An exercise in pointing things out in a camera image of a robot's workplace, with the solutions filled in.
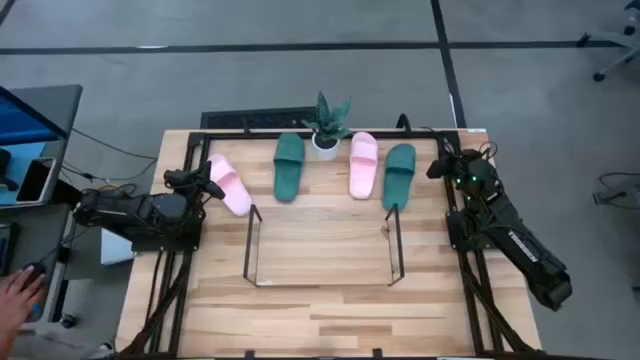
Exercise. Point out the pink rubber slide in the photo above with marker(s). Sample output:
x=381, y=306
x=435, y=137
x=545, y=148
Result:
x=231, y=187
x=363, y=167

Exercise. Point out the green rubber slide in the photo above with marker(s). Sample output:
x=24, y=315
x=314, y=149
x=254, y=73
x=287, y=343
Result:
x=288, y=170
x=399, y=180

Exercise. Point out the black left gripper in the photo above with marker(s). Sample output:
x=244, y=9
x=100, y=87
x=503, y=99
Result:
x=190, y=184

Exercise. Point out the black smartphone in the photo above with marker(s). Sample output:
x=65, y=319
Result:
x=35, y=180

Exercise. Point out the computer monitor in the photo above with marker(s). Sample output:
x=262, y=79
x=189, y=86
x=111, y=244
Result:
x=20, y=122

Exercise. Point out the black keyboard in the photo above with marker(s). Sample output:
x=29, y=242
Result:
x=7, y=247

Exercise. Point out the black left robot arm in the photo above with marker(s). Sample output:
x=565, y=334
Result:
x=150, y=212

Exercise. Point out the black-framed wooden shelf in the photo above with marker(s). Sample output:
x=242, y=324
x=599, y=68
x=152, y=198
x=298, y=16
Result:
x=325, y=250

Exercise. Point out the white box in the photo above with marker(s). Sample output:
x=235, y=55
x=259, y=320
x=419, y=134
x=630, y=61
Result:
x=112, y=250

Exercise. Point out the grey desk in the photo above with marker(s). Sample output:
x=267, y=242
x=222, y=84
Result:
x=50, y=100

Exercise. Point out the green plant in white pot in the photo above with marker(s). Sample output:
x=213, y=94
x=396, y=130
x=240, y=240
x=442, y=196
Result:
x=325, y=149

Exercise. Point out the grey office chair base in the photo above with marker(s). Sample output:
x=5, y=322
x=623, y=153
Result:
x=605, y=37

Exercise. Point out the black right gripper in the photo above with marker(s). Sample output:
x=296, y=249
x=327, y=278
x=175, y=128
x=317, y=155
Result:
x=462, y=170

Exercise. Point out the black floor mat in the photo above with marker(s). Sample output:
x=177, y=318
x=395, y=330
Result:
x=250, y=119

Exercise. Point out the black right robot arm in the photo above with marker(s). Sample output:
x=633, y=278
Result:
x=520, y=245

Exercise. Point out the person's hand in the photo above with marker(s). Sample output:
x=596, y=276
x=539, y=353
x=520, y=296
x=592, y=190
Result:
x=15, y=305

